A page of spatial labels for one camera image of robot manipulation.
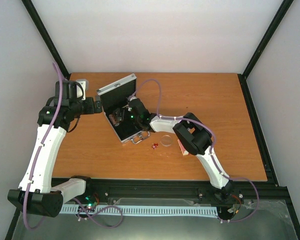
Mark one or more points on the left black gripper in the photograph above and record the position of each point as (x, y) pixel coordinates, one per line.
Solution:
(91, 108)

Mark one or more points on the aluminium poker case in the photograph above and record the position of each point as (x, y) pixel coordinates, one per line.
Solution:
(115, 95)

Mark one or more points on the right black frame post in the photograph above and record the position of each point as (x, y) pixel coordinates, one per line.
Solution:
(271, 29)

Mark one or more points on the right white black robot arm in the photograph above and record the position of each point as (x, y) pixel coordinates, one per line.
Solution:
(196, 139)

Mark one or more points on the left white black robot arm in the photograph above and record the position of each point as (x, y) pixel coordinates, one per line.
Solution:
(35, 193)

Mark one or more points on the blue playing card deck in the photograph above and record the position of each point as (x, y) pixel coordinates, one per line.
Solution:
(120, 113)

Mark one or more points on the white slotted cable duct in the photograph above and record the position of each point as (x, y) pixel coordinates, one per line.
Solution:
(155, 211)

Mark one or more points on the clear acrylic dealer button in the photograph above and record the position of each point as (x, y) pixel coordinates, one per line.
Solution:
(166, 140)

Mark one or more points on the red playing card deck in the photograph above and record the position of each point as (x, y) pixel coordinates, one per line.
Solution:
(182, 148)

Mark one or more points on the left base circuit board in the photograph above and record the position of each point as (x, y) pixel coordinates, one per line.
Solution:
(89, 202)

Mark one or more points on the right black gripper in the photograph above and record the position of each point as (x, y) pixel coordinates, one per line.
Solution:
(125, 119)

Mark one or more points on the left black frame post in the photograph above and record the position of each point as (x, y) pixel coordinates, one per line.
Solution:
(36, 19)

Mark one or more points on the right base wiring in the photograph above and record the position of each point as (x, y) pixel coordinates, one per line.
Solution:
(233, 207)

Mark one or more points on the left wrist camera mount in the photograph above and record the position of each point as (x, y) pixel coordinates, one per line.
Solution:
(82, 86)

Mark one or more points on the red dice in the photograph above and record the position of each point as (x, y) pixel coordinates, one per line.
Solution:
(155, 145)

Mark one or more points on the black frame post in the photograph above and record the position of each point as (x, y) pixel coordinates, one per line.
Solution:
(271, 29)
(36, 19)

